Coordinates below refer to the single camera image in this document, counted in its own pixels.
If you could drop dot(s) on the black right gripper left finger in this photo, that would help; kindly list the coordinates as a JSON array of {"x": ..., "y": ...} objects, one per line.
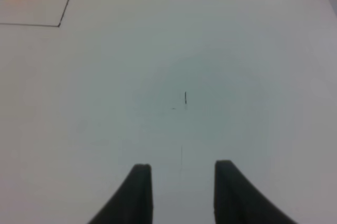
[{"x": 132, "y": 202}]

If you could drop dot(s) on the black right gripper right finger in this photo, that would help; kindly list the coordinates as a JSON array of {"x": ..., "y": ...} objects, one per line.
[{"x": 236, "y": 200}]

